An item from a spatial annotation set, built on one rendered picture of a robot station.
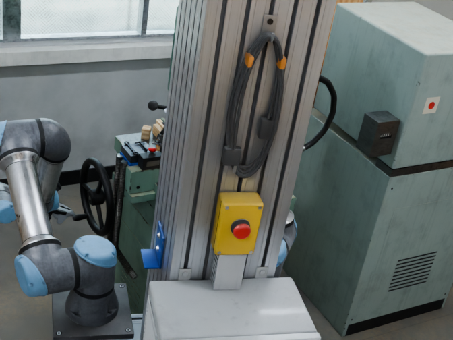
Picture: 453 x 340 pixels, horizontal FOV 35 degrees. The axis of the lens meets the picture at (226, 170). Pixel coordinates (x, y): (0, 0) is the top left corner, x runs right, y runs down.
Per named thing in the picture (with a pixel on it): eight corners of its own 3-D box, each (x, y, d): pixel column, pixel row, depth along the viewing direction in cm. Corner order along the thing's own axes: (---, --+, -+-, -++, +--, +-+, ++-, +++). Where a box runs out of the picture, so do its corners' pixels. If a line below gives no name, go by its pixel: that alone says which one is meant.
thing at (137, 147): (119, 154, 259) (121, 140, 257) (147, 150, 265) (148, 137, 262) (134, 172, 250) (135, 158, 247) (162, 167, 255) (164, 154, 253)
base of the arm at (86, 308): (120, 325, 204) (123, 298, 199) (66, 328, 200) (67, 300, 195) (115, 290, 216) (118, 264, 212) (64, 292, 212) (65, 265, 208)
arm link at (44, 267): (83, 279, 190) (38, 109, 212) (26, 291, 183) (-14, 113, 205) (75, 296, 200) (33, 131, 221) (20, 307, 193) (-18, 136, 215)
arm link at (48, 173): (75, 107, 217) (51, 191, 255) (38, 110, 212) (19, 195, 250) (84, 138, 212) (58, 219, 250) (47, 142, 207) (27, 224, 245)
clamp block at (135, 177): (113, 173, 264) (115, 152, 260) (147, 168, 271) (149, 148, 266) (129, 194, 254) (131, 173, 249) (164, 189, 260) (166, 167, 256)
